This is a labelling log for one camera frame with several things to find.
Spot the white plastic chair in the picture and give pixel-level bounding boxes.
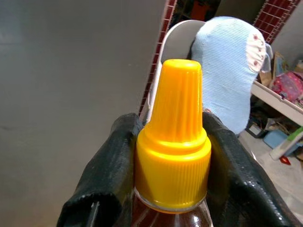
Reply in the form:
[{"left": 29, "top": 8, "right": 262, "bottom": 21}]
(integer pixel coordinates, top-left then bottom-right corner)
[{"left": 146, "top": 19, "right": 206, "bottom": 123}]

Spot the white table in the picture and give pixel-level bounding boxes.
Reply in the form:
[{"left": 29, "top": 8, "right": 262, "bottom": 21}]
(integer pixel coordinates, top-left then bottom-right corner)
[{"left": 250, "top": 79, "right": 303, "bottom": 126}]

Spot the red brick pillar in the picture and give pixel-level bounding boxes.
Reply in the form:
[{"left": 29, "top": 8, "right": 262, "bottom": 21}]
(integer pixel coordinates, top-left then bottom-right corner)
[
  {"left": 138, "top": 0, "right": 178, "bottom": 117},
  {"left": 252, "top": 0, "right": 302, "bottom": 45}
]

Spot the grey fridge door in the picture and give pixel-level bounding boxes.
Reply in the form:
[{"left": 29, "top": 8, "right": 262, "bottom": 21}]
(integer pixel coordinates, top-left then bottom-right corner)
[{"left": 0, "top": 0, "right": 168, "bottom": 227}]

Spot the green white plastic stool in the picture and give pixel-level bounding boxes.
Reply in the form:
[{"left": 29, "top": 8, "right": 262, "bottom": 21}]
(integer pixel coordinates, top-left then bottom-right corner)
[{"left": 269, "top": 127, "right": 303, "bottom": 162}]

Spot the black box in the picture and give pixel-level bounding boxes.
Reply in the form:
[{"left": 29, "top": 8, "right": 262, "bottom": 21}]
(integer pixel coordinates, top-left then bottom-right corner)
[{"left": 245, "top": 122, "right": 266, "bottom": 140}]

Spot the light blue cloth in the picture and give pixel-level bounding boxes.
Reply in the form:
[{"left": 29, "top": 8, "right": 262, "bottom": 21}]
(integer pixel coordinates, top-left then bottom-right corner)
[{"left": 189, "top": 16, "right": 274, "bottom": 134}]

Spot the brown cardboard box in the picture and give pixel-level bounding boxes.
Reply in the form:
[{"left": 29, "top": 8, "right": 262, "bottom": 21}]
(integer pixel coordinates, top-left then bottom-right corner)
[{"left": 272, "top": 51, "right": 290, "bottom": 80}]

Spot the light blue plastic box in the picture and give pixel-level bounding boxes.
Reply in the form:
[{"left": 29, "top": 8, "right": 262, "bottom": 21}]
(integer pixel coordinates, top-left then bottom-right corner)
[{"left": 263, "top": 129, "right": 289, "bottom": 149}]

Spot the pink patterned bag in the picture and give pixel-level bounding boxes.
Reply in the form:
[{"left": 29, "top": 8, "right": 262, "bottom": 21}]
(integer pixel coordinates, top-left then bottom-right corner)
[{"left": 270, "top": 71, "right": 303, "bottom": 103}]

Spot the amber bottle yellow cap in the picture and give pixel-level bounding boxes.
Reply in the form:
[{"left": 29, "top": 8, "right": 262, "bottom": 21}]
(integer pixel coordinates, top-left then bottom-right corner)
[{"left": 131, "top": 59, "right": 213, "bottom": 227}]

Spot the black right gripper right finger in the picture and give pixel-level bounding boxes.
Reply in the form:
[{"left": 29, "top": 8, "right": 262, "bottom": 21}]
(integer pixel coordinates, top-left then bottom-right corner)
[{"left": 202, "top": 111, "right": 303, "bottom": 227}]

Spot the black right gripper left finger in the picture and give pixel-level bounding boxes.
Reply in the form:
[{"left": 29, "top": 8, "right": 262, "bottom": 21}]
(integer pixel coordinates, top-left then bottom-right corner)
[{"left": 56, "top": 113, "right": 144, "bottom": 227}]

